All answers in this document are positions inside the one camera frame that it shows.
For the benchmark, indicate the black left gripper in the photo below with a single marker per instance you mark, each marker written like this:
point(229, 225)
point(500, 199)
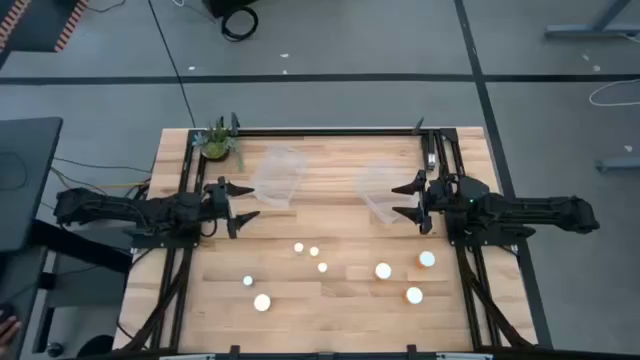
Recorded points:
point(216, 200)

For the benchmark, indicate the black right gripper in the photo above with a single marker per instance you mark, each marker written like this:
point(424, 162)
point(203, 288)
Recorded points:
point(434, 197)

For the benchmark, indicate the large orange pill bottle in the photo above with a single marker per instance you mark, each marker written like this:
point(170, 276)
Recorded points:
point(383, 270)
point(426, 259)
point(414, 295)

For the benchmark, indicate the pale yellow pill bottle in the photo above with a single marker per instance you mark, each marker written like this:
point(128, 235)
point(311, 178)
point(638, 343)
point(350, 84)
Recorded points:
point(298, 247)

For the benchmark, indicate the small pill bottle white cap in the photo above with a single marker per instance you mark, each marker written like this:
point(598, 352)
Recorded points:
point(322, 267)
point(248, 280)

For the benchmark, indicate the small orange pill bottle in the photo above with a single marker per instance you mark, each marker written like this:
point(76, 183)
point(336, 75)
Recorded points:
point(314, 251)

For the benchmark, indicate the large pill bottle white cap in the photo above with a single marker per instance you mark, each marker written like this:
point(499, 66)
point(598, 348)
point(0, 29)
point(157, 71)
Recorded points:
point(262, 302)

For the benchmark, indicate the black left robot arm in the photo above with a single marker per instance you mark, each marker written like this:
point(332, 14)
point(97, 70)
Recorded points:
point(125, 210)

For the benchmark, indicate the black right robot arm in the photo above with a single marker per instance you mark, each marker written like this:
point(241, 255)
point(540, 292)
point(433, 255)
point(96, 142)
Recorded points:
point(525, 207)

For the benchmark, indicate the clear plastic bin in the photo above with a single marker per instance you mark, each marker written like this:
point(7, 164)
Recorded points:
point(380, 195)
point(280, 175)

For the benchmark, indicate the small potted succulent plant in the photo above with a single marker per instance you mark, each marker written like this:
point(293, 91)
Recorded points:
point(215, 149)

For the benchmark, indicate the black equipment box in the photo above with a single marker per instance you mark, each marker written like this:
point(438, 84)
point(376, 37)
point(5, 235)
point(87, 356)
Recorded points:
point(225, 6)

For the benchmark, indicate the grey table foot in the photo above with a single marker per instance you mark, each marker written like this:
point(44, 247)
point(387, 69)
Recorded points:
point(620, 164)

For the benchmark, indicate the black side desk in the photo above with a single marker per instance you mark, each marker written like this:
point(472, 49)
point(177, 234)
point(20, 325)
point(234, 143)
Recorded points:
point(30, 175)

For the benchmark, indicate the grey table leg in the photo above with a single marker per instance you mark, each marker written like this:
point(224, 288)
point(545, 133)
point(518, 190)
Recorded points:
point(575, 32)

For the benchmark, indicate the black caster wheel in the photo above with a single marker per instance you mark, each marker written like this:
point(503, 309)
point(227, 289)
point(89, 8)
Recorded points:
point(55, 349)

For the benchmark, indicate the person's hand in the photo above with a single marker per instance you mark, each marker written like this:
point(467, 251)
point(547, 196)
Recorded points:
point(9, 330)

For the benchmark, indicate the black orange-striped platform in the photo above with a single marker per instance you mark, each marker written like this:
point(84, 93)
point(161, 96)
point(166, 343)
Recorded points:
point(40, 25)

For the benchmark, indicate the silver metal bracket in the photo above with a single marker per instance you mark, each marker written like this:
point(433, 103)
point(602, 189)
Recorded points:
point(431, 160)

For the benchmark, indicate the black aluminium table frame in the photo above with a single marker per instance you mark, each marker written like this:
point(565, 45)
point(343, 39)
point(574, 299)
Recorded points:
point(325, 132)

